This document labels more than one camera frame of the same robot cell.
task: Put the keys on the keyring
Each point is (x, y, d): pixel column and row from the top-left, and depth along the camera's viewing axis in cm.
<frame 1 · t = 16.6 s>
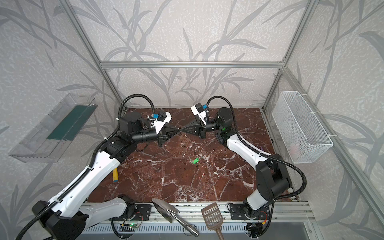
left hand: (180, 127, 63), fingers closed
right hand: (183, 127, 66), fingers closed
small green key cap: (195, 161, 93), on the table

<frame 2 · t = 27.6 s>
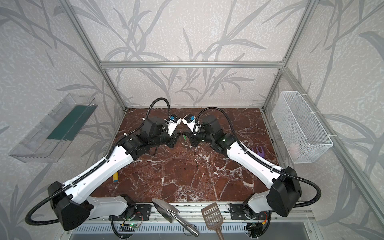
left hand: (182, 129, 73), fingers closed
right hand: (184, 127, 74), fingers closed
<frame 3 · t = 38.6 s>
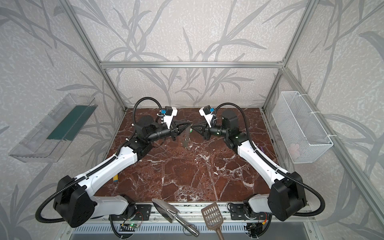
left hand: (190, 121, 68), fingers closed
right hand: (193, 123, 72), fingers closed
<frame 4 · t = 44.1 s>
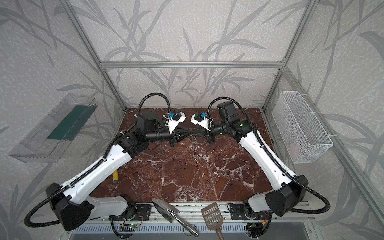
left hand: (191, 129, 65), fingers closed
right hand: (194, 127, 68), fingers closed
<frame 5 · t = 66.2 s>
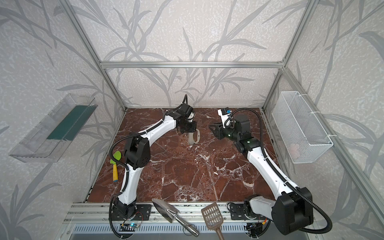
left hand: (197, 125, 95), fingers closed
right hand: (212, 120, 78), fingers open
